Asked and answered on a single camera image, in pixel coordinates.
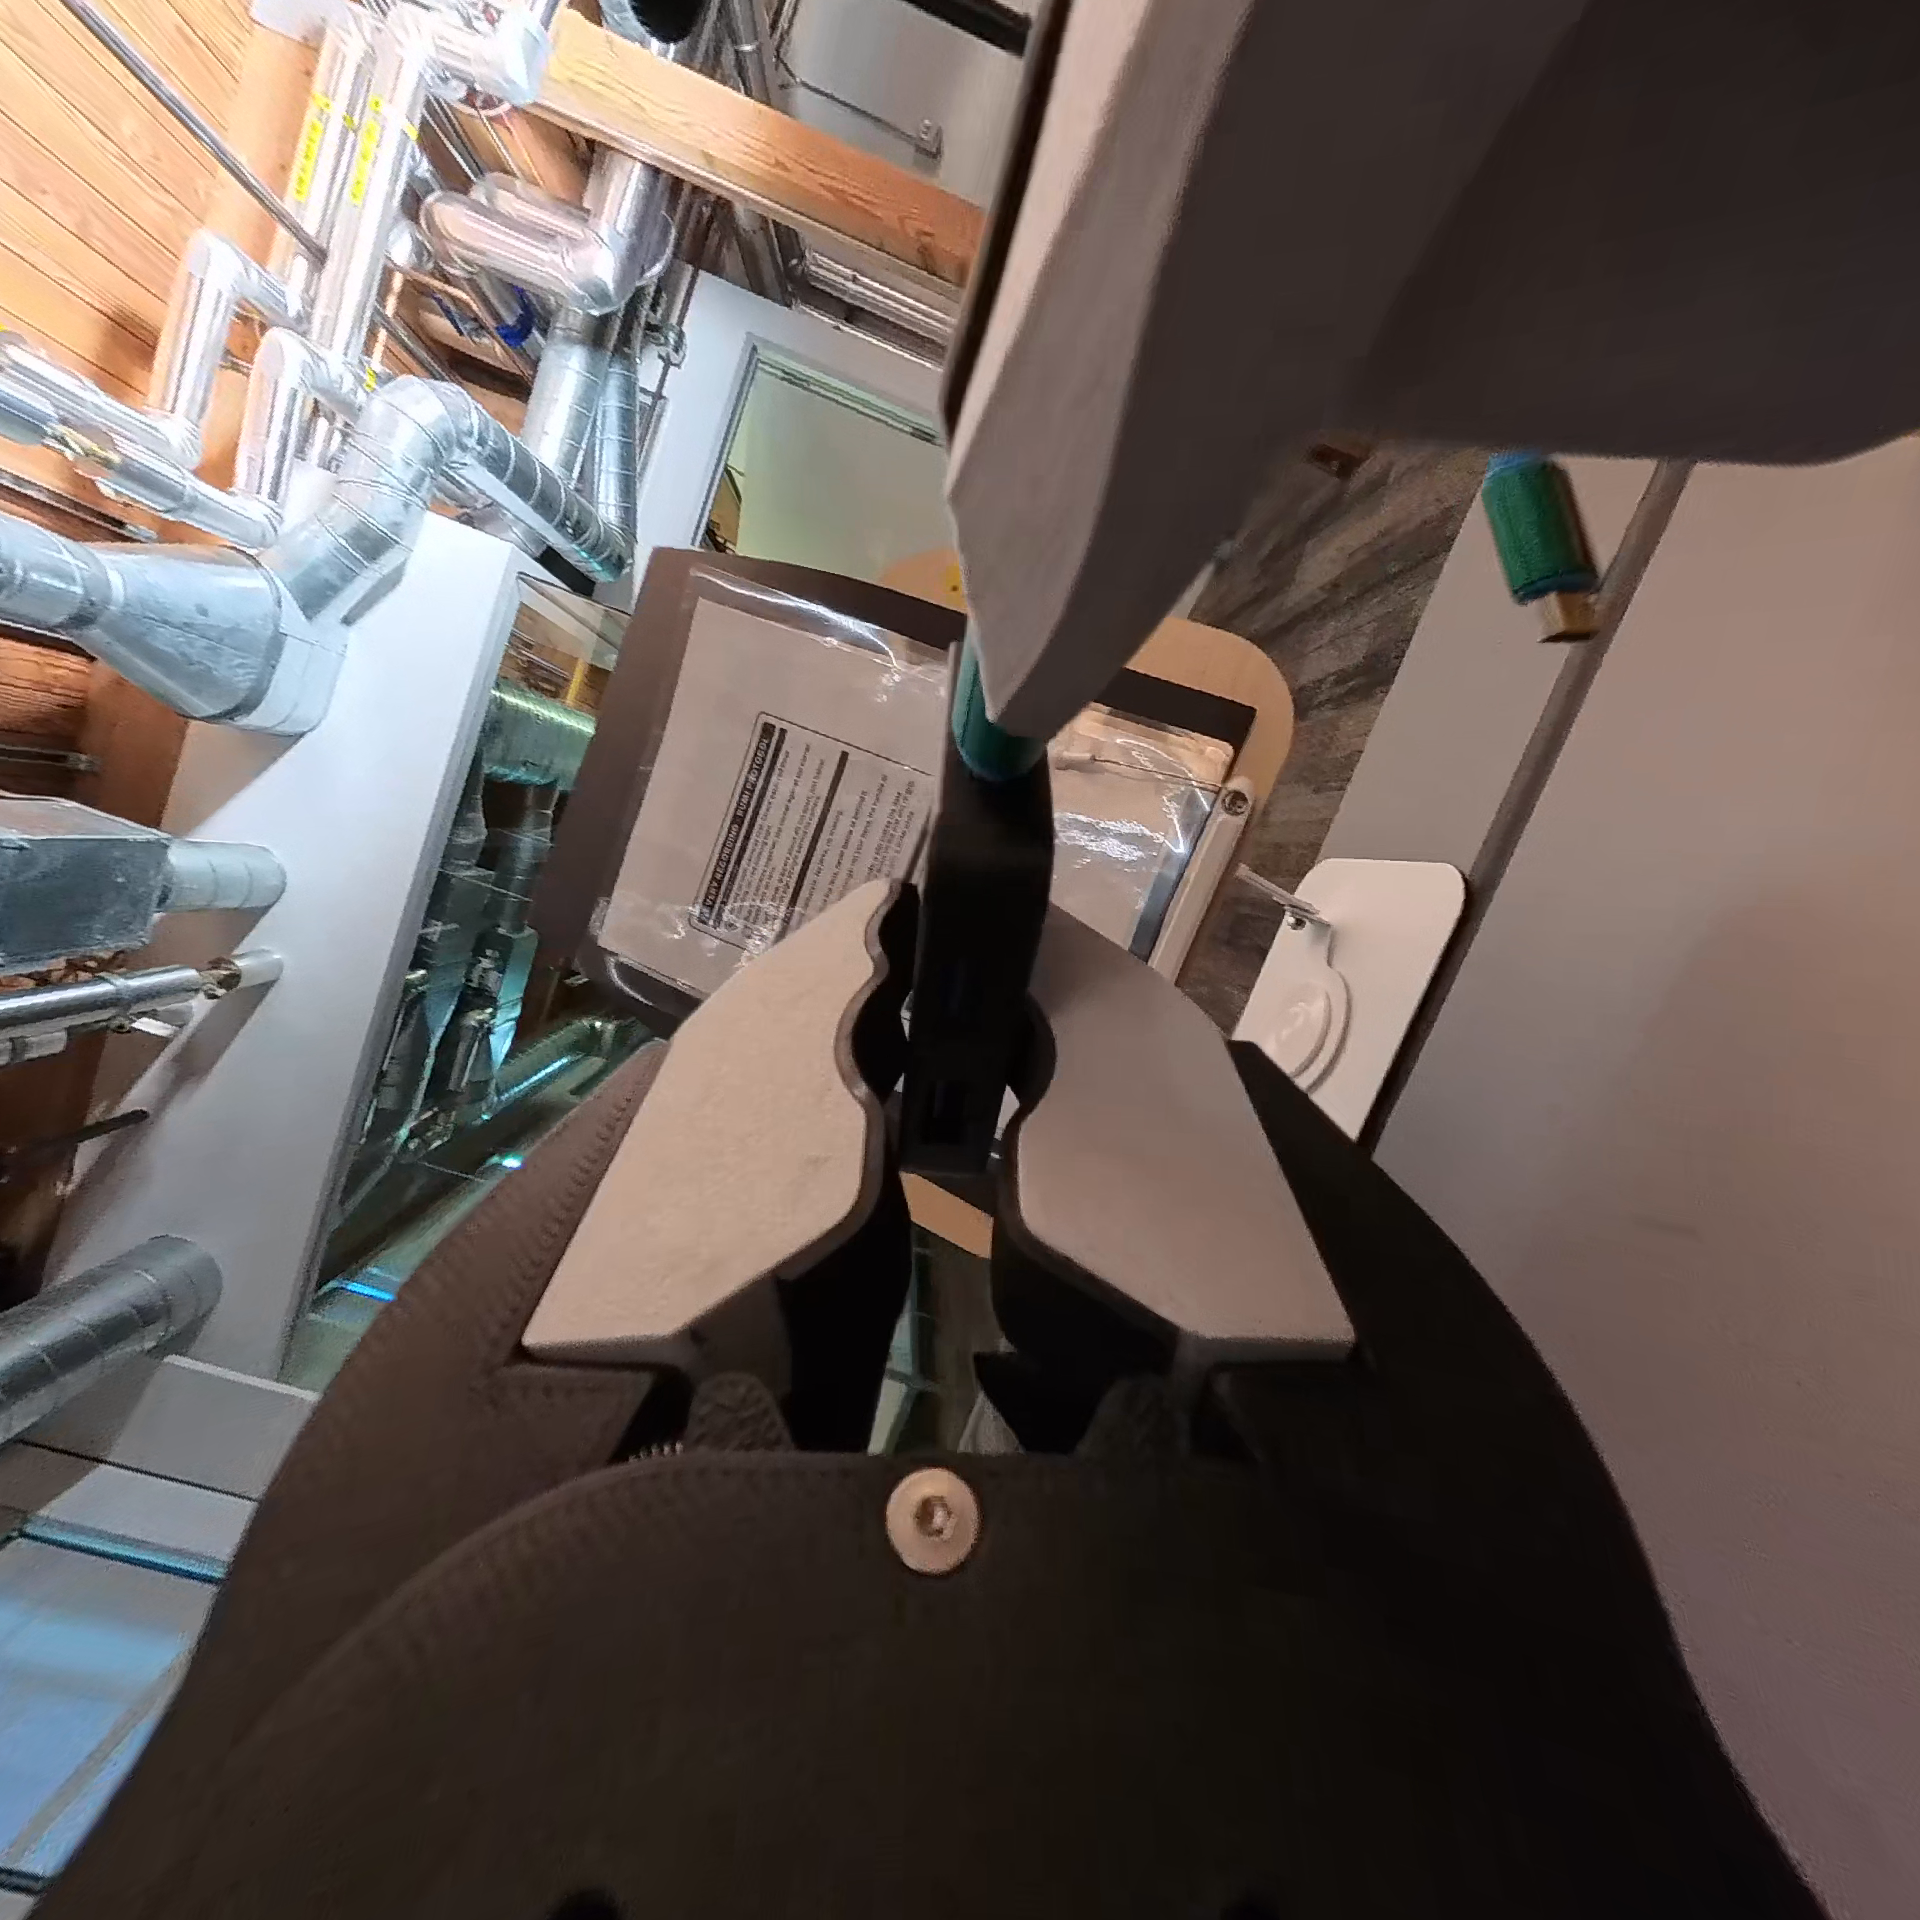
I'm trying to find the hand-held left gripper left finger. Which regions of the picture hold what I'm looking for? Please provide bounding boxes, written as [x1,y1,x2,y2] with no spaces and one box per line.
[521,883,924,1453]

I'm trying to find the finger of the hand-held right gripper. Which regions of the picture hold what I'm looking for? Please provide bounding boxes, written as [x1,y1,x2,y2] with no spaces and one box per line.
[942,0,1265,731]

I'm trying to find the black adapter dongle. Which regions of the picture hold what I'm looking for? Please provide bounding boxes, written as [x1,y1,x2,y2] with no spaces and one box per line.
[900,756,1055,1175]

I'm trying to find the black braided hdmi cable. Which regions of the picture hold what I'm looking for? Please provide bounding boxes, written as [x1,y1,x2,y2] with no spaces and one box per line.
[945,448,1601,789]

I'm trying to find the cluster of silver pipes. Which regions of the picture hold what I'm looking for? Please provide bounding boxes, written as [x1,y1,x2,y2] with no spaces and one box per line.
[150,0,676,587]

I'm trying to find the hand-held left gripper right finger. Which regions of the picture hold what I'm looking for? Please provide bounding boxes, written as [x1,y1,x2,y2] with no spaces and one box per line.
[971,904,1359,1453]

